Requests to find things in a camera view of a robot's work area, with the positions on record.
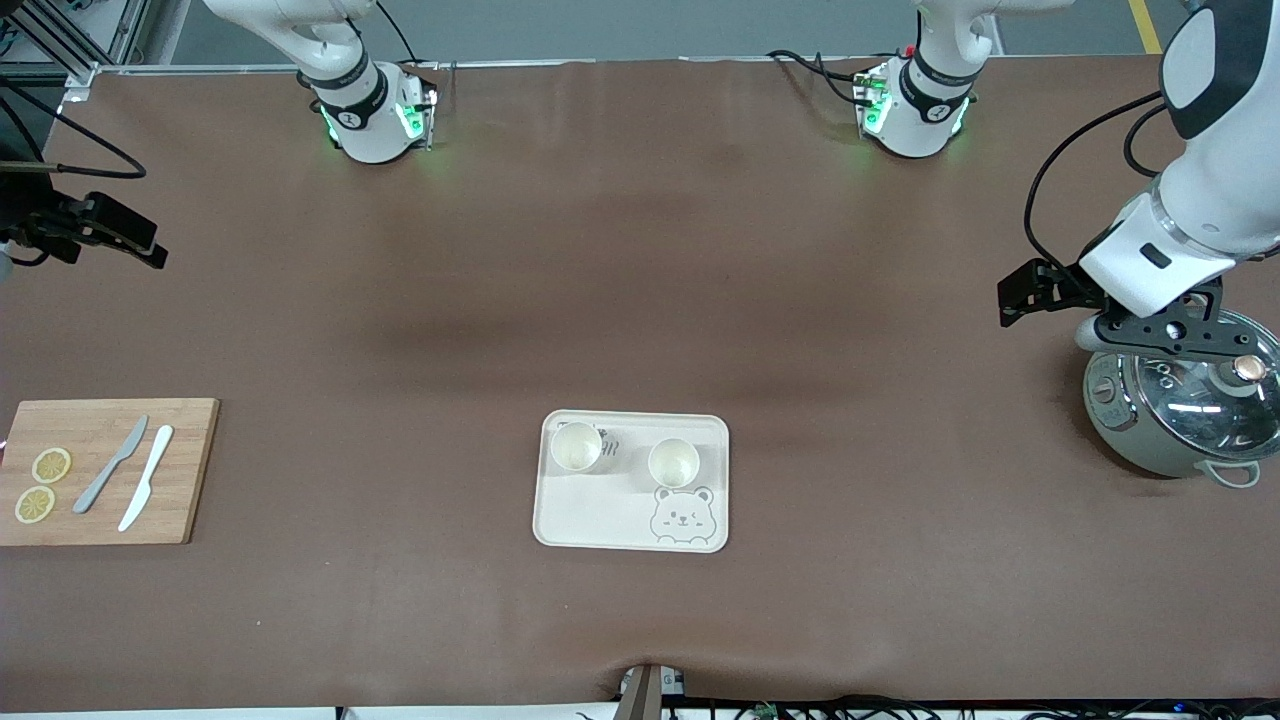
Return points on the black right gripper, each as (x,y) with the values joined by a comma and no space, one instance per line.
(22,206)

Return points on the lemon slice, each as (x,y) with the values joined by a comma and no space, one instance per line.
(51,465)
(35,505)

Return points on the cream bear print tray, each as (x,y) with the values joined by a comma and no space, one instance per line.
(600,515)

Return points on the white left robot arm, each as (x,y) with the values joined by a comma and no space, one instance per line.
(1220,180)

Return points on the glass pot lid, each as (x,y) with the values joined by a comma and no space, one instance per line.
(1200,420)

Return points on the grey pot with glass lid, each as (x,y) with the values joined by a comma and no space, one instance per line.
(1140,450)

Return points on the aluminium frame profile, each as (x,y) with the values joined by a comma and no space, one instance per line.
(80,80)

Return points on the white IKEA cup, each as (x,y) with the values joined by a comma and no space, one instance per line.
(673,463)
(576,447)

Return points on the grey plastic knife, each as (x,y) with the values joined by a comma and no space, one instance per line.
(105,475)

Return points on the white plastic knife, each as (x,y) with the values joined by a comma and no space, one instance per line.
(148,475)

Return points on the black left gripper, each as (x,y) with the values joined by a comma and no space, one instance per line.
(1070,282)

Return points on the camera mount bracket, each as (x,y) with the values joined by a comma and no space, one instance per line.
(645,695)

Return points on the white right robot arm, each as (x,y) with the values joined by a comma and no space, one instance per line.
(360,110)

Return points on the brown table mat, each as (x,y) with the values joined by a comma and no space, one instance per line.
(640,250)

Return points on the wooden cutting board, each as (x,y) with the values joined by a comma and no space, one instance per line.
(190,480)

